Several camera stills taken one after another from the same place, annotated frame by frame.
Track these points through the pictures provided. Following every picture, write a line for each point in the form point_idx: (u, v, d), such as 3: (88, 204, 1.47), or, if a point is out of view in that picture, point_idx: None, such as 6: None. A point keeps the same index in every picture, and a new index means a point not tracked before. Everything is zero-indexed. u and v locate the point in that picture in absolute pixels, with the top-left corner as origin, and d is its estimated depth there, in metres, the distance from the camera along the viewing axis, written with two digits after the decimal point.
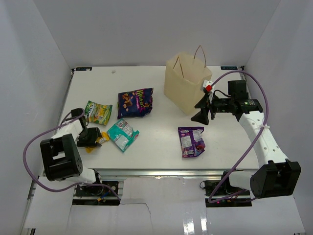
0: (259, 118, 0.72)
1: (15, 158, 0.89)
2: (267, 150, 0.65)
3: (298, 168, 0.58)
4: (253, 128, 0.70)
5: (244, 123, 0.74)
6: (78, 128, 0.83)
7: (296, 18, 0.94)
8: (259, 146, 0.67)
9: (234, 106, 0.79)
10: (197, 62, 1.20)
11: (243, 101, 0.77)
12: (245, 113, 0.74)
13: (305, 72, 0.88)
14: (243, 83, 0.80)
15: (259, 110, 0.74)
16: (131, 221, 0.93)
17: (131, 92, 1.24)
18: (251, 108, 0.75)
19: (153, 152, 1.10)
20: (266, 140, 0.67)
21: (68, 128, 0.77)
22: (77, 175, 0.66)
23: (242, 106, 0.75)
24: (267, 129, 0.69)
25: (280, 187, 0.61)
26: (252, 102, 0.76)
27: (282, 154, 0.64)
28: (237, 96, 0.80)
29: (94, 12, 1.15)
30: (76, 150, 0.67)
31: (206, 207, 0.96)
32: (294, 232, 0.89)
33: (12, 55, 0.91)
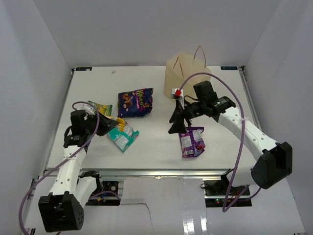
0: (237, 113, 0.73)
1: (15, 159, 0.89)
2: (256, 140, 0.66)
3: (289, 147, 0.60)
4: (235, 125, 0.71)
5: (224, 122, 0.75)
6: (79, 162, 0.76)
7: (296, 17, 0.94)
8: (248, 139, 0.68)
9: (208, 110, 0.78)
10: (198, 61, 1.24)
11: (215, 102, 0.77)
12: (222, 113, 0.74)
13: (305, 71, 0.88)
14: (209, 84, 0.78)
15: (233, 106, 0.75)
16: (130, 221, 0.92)
17: (131, 92, 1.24)
18: (224, 106, 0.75)
19: (153, 152, 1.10)
20: (251, 131, 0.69)
21: (69, 172, 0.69)
22: (78, 229, 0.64)
23: (217, 107, 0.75)
24: (248, 121, 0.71)
25: (281, 171, 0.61)
26: (223, 99, 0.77)
27: (270, 140, 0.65)
28: (208, 99, 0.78)
29: (94, 11, 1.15)
30: (78, 208, 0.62)
31: (206, 207, 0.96)
32: (295, 232, 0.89)
33: (12, 55, 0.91)
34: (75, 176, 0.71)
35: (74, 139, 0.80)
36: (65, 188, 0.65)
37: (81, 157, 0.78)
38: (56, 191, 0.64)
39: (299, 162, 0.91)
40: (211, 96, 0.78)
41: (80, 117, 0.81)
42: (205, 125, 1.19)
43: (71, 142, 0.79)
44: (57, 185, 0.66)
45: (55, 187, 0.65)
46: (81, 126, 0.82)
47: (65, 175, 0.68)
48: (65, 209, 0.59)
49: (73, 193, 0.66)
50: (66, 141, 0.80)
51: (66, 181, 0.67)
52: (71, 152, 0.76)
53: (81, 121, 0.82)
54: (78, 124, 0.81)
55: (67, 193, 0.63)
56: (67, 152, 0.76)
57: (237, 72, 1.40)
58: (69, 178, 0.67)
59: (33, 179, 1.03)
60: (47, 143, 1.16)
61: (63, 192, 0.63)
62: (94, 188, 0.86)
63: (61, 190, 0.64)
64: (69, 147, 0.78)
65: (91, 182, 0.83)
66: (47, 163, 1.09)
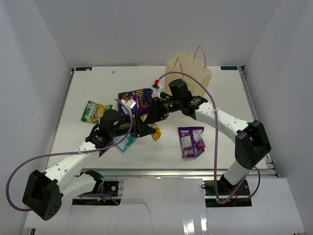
0: (210, 106, 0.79)
1: (14, 159, 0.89)
2: (230, 125, 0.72)
3: (258, 123, 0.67)
4: (209, 116, 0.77)
5: (201, 117, 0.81)
6: (86, 160, 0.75)
7: (296, 18, 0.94)
8: (223, 125, 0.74)
9: (184, 110, 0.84)
10: (198, 62, 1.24)
11: (190, 102, 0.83)
12: (196, 110, 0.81)
13: (305, 71, 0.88)
14: (184, 84, 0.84)
15: (205, 102, 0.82)
16: (131, 221, 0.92)
17: (131, 92, 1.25)
18: (199, 104, 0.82)
19: (153, 152, 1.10)
20: (224, 118, 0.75)
21: (72, 164, 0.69)
22: (44, 220, 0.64)
23: (191, 106, 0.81)
24: (220, 110, 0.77)
25: (259, 147, 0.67)
26: (196, 98, 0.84)
27: (242, 122, 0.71)
28: (184, 98, 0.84)
29: (94, 11, 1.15)
30: (55, 201, 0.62)
31: (206, 207, 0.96)
32: (295, 232, 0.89)
33: (13, 55, 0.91)
34: (74, 170, 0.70)
35: (97, 139, 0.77)
36: (57, 176, 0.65)
37: (92, 156, 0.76)
38: (50, 174, 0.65)
39: (300, 163, 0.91)
40: (187, 95, 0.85)
41: (108, 122, 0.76)
42: (205, 125, 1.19)
43: (93, 139, 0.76)
44: (54, 169, 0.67)
45: (50, 171, 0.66)
46: (107, 129, 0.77)
47: (66, 164, 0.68)
48: (44, 195, 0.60)
49: (60, 184, 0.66)
50: (89, 136, 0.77)
51: (63, 171, 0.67)
52: (86, 148, 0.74)
53: (108, 126, 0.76)
54: (104, 127, 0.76)
55: (55, 182, 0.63)
56: (82, 147, 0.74)
57: (237, 72, 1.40)
58: (66, 170, 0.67)
59: None
60: (47, 143, 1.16)
61: (53, 179, 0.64)
62: (90, 188, 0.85)
63: (54, 176, 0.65)
64: (88, 143, 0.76)
65: (89, 183, 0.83)
66: (47, 163, 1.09)
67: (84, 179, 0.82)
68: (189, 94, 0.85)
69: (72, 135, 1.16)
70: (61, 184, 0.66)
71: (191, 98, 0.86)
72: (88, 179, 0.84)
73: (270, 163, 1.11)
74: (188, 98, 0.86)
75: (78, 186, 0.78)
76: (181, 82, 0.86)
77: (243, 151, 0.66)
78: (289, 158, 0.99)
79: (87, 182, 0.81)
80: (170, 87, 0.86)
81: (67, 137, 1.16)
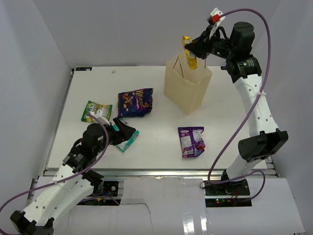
0: (257, 84, 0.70)
1: (14, 159, 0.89)
2: (260, 119, 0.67)
3: (286, 136, 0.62)
4: (250, 95, 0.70)
5: (240, 87, 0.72)
6: (69, 186, 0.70)
7: (296, 18, 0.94)
8: (253, 116, 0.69)
9: (230, 65, 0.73)
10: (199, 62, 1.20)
11: (242, 60, 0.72)
12: (243, 78, 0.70)
13: (305, 72, 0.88)
14: (251, 37, 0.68)
15: (257, 73, 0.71)
16: (131, 221, 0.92)
17: (131, 92, 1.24)
18: (250, 70, 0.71)
19: (153, 152, 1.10)
20: (260, 109, 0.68)
21: (48, 199, 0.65)
22: None
23: (240, 67, 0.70)
24: (263, 97, 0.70)
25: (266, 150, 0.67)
26: (251, 61, 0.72)
27: (272, 125, 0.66)
28: (238, 52, 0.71)
29: (94, 11, 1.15)
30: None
31: (206, 207, 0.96)
32: (295, 232, 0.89)
33: (13, 56, 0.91)
34: (55, 201, 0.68)
35: (76, 159, 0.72)
36: (36, 216, 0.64)
37: (72, 181, 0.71)
38: (29, 214, 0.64)
39: (300, 163, 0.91)
40: (245, 51, 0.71)
41: (92, 137, 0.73)
42: (204, 125, 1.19)
43: (71, 161, 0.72)
44: (32, 206, 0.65)
45: (30, 208, 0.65)
46: (89, 146, 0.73)
47: (43, 199, 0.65)
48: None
49: (42, 221, 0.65)
50: (67, 158, 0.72)
51: (41, 208, 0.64)
52: (63, 176, 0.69)
53: (92, 141, 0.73)
54: (87, 143, 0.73)
55: (34, 223, 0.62)
56: (60, 174, 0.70)
57: None
58: (44, 206, 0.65)
59: (33, 179, 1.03)
60: (47, 143, 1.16)
61: (32, 220, 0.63)
62: (88, 194, 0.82)
63: (32, 217, 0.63)
64: (66, 167, 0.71)
65: (84, 192, 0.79)
66: (47, 163, 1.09)
67: (79, 189, 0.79)
68: (248, 50, 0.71)
69: (72, 135, 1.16)
70: (46, 217, 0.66)
71: (246, 56, 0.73)
72: (84, 187, 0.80)
73: (270, 163, 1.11)
74: (243, 55, 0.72)
75: (70, 202, 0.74)
76: (252, 33, 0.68)
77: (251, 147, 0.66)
78: (289, 158, 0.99)
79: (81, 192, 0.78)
80: (234, 31, 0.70)
81: (67, 137, 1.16)
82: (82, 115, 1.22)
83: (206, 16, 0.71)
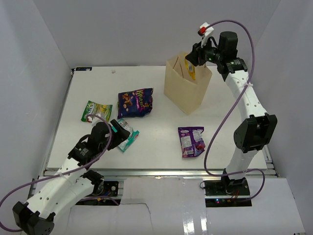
0: (244, 78, 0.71)
1: (15, 159, 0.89)
2: (248, 105, 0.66)
3: (274, 120, 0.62)
4: (237, 86, 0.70)
5: (230, 82, 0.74)
6: (73, 180, 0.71)
7: (296, 18, 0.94)
8: (242, 103, 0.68)
9: (219, 65, 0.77)
10: None
11: (230, 60, 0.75)
12: (231, 73, 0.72)
13: (305, 72, 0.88)
14: (234, 42, 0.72)
15: (243, 69, 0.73)
16: (131, 221, 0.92)
17: (131, 92, 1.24)
18: (237, 67, 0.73)
19: (153, 152, 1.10)
20: (248, 97, 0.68)
21: (53, 190, 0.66)
22: None
23: (227, 66, 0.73)
24: (250, 88, 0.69)
25: (258, 137, 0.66)
26: (238, 60, 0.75)
27: (261, 110, 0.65)
28: (226, 54, 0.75)
29: (94, 11, 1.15)
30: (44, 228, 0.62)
31: (206, 207, 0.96)
32: (295, 232, 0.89)
33: (13, 56, 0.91)
34: (58, 194, 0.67)
35: (81, 152, 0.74)
36: (39, 207, 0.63)
37: (77, 175, 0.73)
38: (32, 205, 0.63)
39: (299, 163, 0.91)
40: (231, 53, 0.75)
41: (100, 132, 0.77)
42: (204, 125, 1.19)
43: (77, 154, 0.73)
44: (36, 198, 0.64)
45: (33, 200, 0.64)
46: (97, 141, 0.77)
47: (48, 191, 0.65)
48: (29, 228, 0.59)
49: (45, 213, 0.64)
50: (72, 151, 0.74)
51: (45, 199, 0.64)
52: (68, 169, 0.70)
53: (100, 136, 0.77)
54: (95, 137, 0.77)
55: (37, 214, 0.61)
56: (65, 167, 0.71)
57: None
58: (48, 198, 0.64)
59: (33, 179, 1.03)
60: (47, 143, 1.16)
61: (35, 211, 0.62)
62: (88, 193, 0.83)
63: (35, 207, 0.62)
64: (71, 160, 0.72)
65: (86, 190, 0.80)
66: (47, 163, 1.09)
67: (80, 187, 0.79)
68: (234, 52, 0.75)
69: (72, 135, 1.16)
70: (48, 210, 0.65)
71: (234, 57, 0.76)
72: (84, 185, 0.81)
73: (270, 163, 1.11)
74: (231, 56, 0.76)
75: (72, 198, 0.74)
76: (234, 36, 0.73)
77: (243, 132, 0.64)
78: (289, 158, 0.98)
79: (82, 189, 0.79)
80: (220, 37, 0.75)
81: (67, 137, 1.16)
82: (82, 115, 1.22)
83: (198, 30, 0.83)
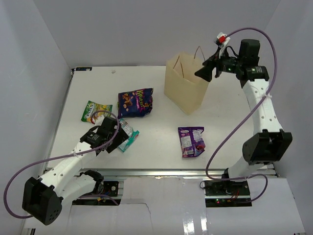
0: (263, 87, 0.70)
1: (14, 159, 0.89)
2: (263, 118, 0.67)
3: (289, 138, 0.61)
4: (255, 96, 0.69)
5: (247, 90, 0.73)
6: (82, 162, 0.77)
7: (297, 18, 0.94)
8: (257, 114, 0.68)
9: (239, 72, 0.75)
10: (197, 61, 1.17)
11: (250, 67, 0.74)
12: (250, 82, 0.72)
13: (305, 72, 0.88)
14: (257, 48, 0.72)
15: (265, 78, 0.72)
16: (131, 221, 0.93)
17: (131, 92, 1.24)
18: (257, 76, 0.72)
19: (153, 152, 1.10)
20: (265, 109, 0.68)
21: (66, 168, 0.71)
22: (45, 223, 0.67)
23: (248, 72, 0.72)
24: (269, 99, 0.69)
25: (270, 153, 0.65)
26: (259, 68, 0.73)
27: (277, 125, 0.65)
28: (247, 60, 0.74)
29: (94, 11, 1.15)
30: (54, 206, 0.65)
31: (206, 207, 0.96)
32: (295, 232, 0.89)
33: (13, 56, 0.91)
34: (69, 175, 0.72)
35: (93, 138, 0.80)
36: (54, 182, 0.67)
37: (86, 159, 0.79)
38: (46, 181, 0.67)
39: (300, 163, 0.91)
40: (252, 59, 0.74)
41: (111, 122, 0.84)
42: (204, 125, 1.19)
43: (88, 138, 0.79)
44: (50, 174, 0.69)
45: (46, 176, 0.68)
46: (106, 131, 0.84)
47: (61, 169, 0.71)
48: (42, 201, 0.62)
49: (57, 190, 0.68)
50: (83, 136, 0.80)
51: (58, 176, 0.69)
52: (81, 150, 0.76)
53: (111, 124, 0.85)
54: (106, 126, 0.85)
55: (52, 188, 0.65)
56: (78, 148, 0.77)
57: None
58: (62, 174, 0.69)
59: None
60: (47, 143, 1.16)
61: (49, 185, 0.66)
62: (90, 189, 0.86)
63: (50, 182, 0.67)
64: (83, 143, 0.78)
65: (89, 184, 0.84)
66: (47, 163, 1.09)
67: (83, 181, 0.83)
68: (256, 60, 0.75)
69: (72, 135, 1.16)
70: (58, 189, 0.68)
71: (255, 65, 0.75)
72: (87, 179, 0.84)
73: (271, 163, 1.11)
74: (252, 64, 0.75)
75: (77, 188, 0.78)
76: (256, 42, 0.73)
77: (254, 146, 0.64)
78: (289, 158, 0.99)
79: (86, 183, 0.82)
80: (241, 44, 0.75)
81: (67, 137, 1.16)
82: (82, 115, 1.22)
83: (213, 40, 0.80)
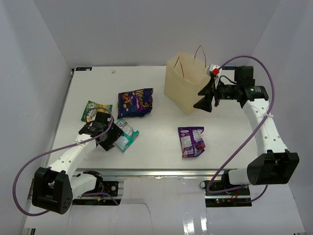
0: (264, 107, 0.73)
1: (14, 159, 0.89)
2: (267, 138, 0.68)
3: (296, 158, 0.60)
4: (257, 116, 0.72)
5: (248, 110, 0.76)
6: (86, 151, 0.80)
7: (297, 18, 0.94)
8: (260, 134, 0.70)
9: (238, 93, 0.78)
10: (198, 62, 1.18)
11: (248, 88, 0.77)
12: (250, 101, 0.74)
13: (305, 72, 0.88)
14: (251, 69, 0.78)
15: (264, 98, 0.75)
16: (131, 221, 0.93)
17: (131, 92, 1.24)
18: (257, 95, 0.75)
19: (153, 152, 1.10)
20: (267, 129, 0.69)
21: (73, 155, 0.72)
22: (60, 213, 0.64)
23: (248, 92, 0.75)
24: (270, 119, 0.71)
25: (276, 175, 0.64)
26: (257, 89, 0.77)
27: (281, 145, 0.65)
28: (243, 83, 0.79)
29: (94, 11, 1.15)
30: (67, 192, 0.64)
31: (206, 207, 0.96)
32: (295, 232, 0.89)
33: (12, 56, 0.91)
34: (76, 163, 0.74)
35: (91, 129, 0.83)
36: (64, 167, 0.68)
37: (89, 148, 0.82)
38: (55, 168, 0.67)
39: (299, 163, 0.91)
40: (248, 82, 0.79)
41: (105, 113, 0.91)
42: (204, 125, 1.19)
43: (87, 129, 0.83)
44: (58, 162, 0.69)
45: (55, 165, 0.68)
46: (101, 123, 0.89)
47: (68, 156, 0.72)
48: (55, 187, 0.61)
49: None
50: (82, 129, 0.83)
51: (67, 162, 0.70)
52: (82, 139, 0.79)
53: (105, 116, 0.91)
54: (100, 119, 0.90)
55: (63, 173, 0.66)
56: (79, 138, 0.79)
57: None
58: (70, 161, 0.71)
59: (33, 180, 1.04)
60: (47, 143, 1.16)
61: (60, 171, 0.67)
62: (91, 186, 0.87)
63: (60, 168, 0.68)
64: (83, 134, 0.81)
65: (91, 180, 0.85)
66: (47, 163, 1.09)
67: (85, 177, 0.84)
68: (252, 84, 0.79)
69: (72, 135, 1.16)
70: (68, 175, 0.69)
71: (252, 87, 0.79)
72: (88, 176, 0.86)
73: None
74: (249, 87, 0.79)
75: (80, 181, 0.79)
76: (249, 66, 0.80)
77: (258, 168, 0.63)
78: None
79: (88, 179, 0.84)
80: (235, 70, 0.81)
81: (67, 137, 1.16)
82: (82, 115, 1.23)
83: (207, 71, 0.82)
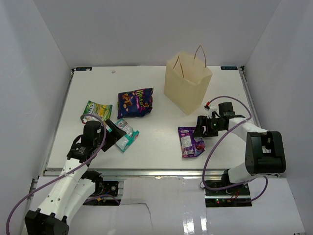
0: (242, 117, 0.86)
1: (14, 159, 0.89)
2: (249, 128, 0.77)
3: (277, 132, 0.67)
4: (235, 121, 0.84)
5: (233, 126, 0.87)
6: (77, 178, 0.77)
7: (296, 19, 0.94)
8: (244, 129, 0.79)
9: (222, 121, 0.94)
10: (198, 62, 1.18)
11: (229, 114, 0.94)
12: (231, 119, 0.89)
13: (306, 72, 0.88)
14: (230, 104, 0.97)
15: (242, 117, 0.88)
16: (131, 221, 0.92)
17: (131, 92, 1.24)
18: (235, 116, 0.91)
19: (153, 152, 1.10)
20: (250, 124, 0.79)
21: (61, 192, 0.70)
22: None
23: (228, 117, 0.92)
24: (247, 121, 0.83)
25: (270, 156, 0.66)
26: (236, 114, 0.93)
27: (262, 129, 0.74)
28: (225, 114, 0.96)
29: (94, 11, 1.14)
30: (62, 228, 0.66)
31: (206, 207, 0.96)
32: (295, 232, 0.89)
33: (13, 57, 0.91)
34: (67, 196, 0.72)
35: (79, 152, 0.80)
36: (54, 208, 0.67)
37: (80, 173, 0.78)
38: (45, 210, 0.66)
39: (299, 163, 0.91)
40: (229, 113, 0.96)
41: (93, 129, 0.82)
42: None
43: (75, 153, 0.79)
44: (47, 202, 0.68)
45: (44, 205, 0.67)
46: (91, 138, 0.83)
47: (56, 193, 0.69)
48: (48, 229, 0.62)
49: (59, 214, 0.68)
50: (70, 152, 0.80)
51: (56, 200, 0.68)
52: (71, 168, 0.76)
53: (93, 132, 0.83)
54: (88, 134, 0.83)
55: (53, 216, 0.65)
56: (67, 167, 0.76)
57: (237, 72, 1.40)
58: (59, 199, 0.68)
59: (33, 179, 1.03)
60: (47, 143, 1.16)
61: (50, 213, 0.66)
62: (91, 192, 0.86)
63: (50, 210, 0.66)
64: (72, 160, 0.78)
65: (90, 188, 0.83)
66: (47, 163, 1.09)
67: (82, 188, 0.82)
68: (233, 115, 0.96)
69: (72, 135, 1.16)
70: (60, 213, 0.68)
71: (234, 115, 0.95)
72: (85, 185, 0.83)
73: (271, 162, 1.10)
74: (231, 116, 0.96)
75: (78, 199, 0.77)
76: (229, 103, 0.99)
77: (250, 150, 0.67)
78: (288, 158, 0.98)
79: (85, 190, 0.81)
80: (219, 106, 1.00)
81: (67, 137, 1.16)
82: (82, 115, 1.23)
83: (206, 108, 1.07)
